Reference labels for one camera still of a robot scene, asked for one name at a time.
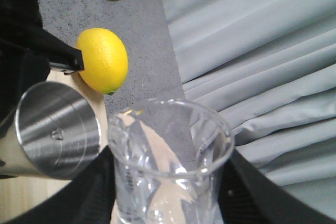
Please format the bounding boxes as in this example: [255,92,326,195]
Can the silver steel jigger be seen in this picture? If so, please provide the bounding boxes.
[1,81,101,180]

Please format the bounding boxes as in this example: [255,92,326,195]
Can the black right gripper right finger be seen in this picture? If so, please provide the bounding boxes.
[218,150,335,223]

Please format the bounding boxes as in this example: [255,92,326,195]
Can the clear glass beaker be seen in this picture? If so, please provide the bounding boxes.
[108,99,234,223]

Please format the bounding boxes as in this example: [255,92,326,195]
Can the light wooden cutting board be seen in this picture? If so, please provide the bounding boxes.
[1,71,107,222]

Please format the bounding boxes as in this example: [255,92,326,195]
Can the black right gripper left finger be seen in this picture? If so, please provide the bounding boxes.
[6,147,116,223]

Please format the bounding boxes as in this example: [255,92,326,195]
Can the yellow lemon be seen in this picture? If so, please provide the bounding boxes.
[76,28,128,94]

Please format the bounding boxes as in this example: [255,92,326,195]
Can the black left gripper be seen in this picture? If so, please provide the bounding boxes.
[1,0,85,137]

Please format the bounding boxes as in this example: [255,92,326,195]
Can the grey curtain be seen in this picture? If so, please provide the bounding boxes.
[162,0,335,216]

